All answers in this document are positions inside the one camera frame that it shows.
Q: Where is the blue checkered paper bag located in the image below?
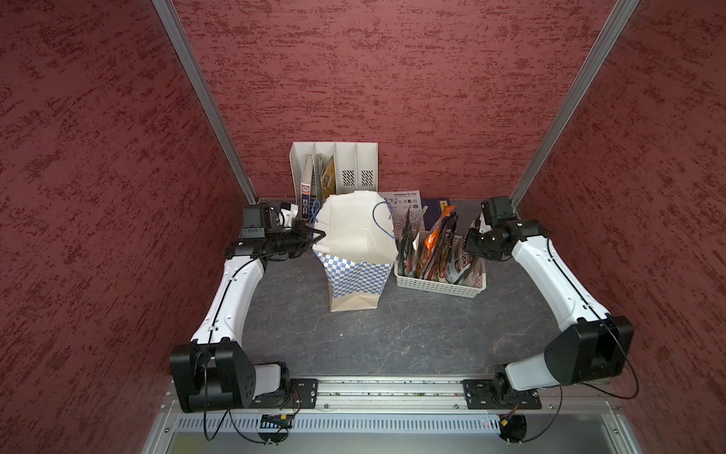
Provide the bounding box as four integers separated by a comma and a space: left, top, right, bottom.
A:
313, 191, 398, 312

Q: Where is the white perforated plastic basket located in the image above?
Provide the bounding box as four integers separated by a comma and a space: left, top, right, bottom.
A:
394, 230, 486, 298

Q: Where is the orange condiment packet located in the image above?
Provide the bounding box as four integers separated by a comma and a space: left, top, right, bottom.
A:
421, 205, 459, 282

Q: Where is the black red condiment packet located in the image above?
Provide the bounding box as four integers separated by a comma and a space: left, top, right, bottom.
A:
397, 207, 415, 276

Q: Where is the dark red condiment packet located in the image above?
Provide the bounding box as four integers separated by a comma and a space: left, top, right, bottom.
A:
440, 233, 472, 285

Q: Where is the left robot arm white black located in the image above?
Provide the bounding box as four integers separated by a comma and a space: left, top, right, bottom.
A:
169, 221, 325, 414

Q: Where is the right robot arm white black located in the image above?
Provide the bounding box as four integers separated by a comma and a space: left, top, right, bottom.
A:
464, 219, 634, 392

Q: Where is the yellow packet in organizer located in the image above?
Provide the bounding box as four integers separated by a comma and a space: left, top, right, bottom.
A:
315, 154, 336, 202

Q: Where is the dark blue book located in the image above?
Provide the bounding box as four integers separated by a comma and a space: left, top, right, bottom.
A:
422, 199, 450, 231

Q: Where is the white magazine file organizer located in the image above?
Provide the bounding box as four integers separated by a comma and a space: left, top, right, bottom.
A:
289, 142, 379, 222

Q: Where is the white printed booklet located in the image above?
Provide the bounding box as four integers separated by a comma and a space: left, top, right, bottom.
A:
379, 190, 425, 238

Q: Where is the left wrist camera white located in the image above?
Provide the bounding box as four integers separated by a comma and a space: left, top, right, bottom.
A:
240, 202, 285, 240

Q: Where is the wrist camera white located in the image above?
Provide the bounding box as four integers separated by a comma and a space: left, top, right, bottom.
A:
481, 196, 517, 228
240, 202, 285, 240

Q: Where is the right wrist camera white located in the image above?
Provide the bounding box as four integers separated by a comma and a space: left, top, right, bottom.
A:
481, 196, 517, 228

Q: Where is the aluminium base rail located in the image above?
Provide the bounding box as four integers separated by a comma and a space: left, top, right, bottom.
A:
141, 373, 642, 454

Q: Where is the left aluminium corner post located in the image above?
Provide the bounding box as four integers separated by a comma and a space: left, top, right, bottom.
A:
152, 0, 258, 204

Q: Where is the aluminium corner post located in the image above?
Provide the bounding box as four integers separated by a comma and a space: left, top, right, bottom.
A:
152, 0, 258, 204
510, 0, 639, 208

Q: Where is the right aluminium corner post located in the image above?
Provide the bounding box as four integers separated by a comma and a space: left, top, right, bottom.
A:
510, 0, 639, 208

